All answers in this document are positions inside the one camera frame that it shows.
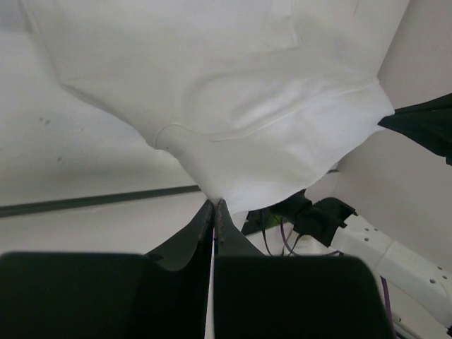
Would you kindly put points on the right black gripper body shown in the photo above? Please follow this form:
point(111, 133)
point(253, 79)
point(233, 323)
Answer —
point(319, 220)

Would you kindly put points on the aluminium table edge rail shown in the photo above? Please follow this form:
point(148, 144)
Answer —
point(84, 202)

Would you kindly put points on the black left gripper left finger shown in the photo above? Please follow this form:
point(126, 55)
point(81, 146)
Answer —
point(161, 294)

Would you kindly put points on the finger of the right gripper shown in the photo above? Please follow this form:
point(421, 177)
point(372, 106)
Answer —
point(428, 124)

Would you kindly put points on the white skirt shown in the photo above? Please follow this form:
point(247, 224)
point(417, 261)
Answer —
point(255, 99)

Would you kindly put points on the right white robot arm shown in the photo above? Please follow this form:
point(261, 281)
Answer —
point(392, 263)

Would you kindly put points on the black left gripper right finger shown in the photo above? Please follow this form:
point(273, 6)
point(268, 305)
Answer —
point(260, 296)

